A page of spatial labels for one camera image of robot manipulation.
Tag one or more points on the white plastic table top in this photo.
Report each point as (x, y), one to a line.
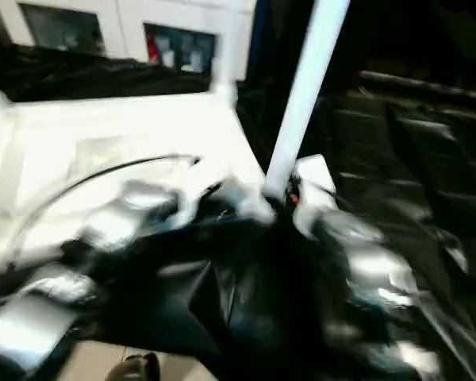
(103, 127)

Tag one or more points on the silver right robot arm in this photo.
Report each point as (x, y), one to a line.
(373, 270)

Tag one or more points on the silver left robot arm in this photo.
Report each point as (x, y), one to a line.
(71, 270)

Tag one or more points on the black mat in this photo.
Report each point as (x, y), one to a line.
(428, 198)

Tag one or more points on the white cabinet with glass doors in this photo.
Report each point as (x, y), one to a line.
(119, 24)

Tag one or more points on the black furniture with gold label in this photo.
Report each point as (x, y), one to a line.
(420, 32)

